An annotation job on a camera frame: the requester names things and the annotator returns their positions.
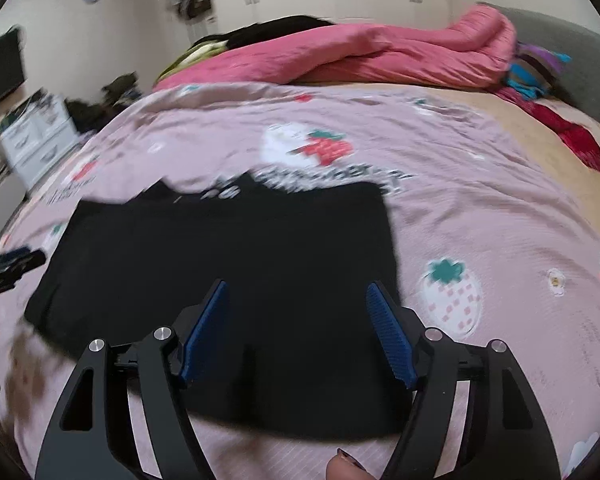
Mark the dark clothes pile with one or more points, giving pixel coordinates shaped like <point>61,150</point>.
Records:
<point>110,97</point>

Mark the red blanket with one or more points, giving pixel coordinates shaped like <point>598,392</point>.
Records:
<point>575,140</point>

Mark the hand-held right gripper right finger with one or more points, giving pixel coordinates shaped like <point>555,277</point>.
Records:
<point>390,335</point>

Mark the black television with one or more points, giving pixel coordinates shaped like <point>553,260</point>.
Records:
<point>0,72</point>

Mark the person's right hand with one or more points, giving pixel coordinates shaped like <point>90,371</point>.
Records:
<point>344,467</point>

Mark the black t-shirt with orange patches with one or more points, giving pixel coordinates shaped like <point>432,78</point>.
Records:
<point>230,250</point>

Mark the striped pillow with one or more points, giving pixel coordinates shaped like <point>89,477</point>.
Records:
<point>535,72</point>

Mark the pink comforter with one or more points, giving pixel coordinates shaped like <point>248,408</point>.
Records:
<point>380,55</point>

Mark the grey headboard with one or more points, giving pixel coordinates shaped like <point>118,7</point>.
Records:
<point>580,65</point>

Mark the pink strawberry print bed sheet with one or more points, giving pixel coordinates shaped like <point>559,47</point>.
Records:
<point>480,200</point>

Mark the black cloth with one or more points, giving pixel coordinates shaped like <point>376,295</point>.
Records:
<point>280,27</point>

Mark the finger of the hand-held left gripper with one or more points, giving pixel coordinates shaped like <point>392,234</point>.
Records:
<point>25,259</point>

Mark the white drawer cabinet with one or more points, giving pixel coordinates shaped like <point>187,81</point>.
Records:
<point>40,140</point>

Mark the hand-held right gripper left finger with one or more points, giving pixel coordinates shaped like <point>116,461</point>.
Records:
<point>205,330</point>

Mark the green cloth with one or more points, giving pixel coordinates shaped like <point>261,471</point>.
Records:
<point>192,60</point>

